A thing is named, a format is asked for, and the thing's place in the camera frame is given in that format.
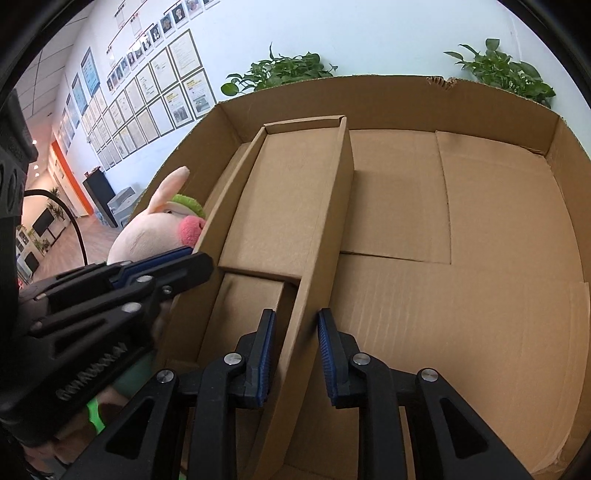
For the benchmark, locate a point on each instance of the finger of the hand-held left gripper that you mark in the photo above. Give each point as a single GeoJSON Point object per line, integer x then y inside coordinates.
{"type": "Point", "coordinates": [152, 262]}
{"type": "Point", "coordinates": [189, 272]}

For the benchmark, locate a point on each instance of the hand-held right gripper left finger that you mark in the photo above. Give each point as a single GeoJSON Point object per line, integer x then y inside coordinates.
{"type": "Point", "coordinates": [265, 362]}

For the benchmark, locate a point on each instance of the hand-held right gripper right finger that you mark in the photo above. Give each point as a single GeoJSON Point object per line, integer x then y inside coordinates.
{"type": "Point", "coordinates": [325, 362]}

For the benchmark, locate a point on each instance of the pink plush pig toy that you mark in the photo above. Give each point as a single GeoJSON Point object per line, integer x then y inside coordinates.
{"type": "Point", "coordinates": [152, 226]}

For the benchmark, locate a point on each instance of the narrow cardboard box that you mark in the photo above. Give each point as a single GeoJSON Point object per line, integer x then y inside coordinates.
{"type": "Point", "coordinates": [325, 230]}

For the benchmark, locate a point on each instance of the large cardboard box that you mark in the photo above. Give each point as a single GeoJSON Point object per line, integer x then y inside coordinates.
{"type": "Point", "coordinates": [461, 277]}

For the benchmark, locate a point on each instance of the green tablecloth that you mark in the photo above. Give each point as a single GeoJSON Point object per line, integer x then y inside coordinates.
{"type": "Point", "coordinates": [95, 415]}

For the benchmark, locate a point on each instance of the grey printer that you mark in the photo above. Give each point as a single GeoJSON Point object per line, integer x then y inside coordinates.
{"type": "Point", "coordinates": [122, 205]}

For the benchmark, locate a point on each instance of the black cabinet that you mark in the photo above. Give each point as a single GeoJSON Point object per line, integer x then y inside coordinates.
{"type": "Point", "coordinates": [98, 196]}

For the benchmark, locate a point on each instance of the green potted plant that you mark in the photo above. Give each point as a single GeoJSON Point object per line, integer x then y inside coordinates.
{"type": "Point", "coordinates": [281, 69]}
{"type": "Point", "coordinates": [503, 69]}

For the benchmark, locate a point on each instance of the rows of portrait photos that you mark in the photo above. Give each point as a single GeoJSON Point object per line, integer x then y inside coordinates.
{"type": "Point", "coordinates": [147, 32]}

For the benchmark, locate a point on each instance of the black wall screen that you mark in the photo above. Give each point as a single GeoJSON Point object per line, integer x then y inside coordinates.
{"type": "Point", "coordinates": [42, 221]}

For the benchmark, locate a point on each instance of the wall of framed certificates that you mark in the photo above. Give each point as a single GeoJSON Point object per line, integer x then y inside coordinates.
{"type": "Point", "coordinates": [152, 97]}

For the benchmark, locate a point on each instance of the blue wall poster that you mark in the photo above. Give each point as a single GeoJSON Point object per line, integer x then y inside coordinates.
{"type": "Point", "coordinates": [79, 94]}
{"type": "Point", "coordinates": [90, 71]}

